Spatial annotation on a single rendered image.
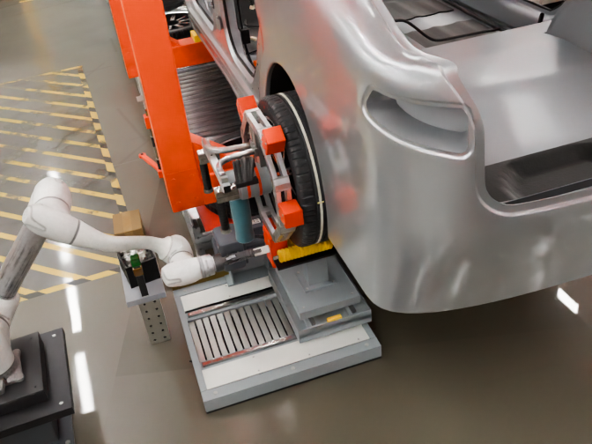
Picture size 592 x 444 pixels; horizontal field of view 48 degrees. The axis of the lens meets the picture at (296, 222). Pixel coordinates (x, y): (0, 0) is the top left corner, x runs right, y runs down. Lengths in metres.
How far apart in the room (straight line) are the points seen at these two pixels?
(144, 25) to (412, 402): 1.95
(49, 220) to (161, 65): 0.90
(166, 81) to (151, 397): 1.41
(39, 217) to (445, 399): 1.79
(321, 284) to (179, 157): 0.90
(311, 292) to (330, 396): 0.50
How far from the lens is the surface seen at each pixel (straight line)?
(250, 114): 2.77
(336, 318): 3.09
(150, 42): 2.98
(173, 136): 3.15
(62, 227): 2.53
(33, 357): 3.02
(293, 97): 2.73
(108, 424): 3.14
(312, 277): 3.16
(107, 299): 3.78
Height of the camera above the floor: 2.29
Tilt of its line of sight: 34 degrees down
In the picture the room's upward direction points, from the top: 7 degrees counter-clockwise
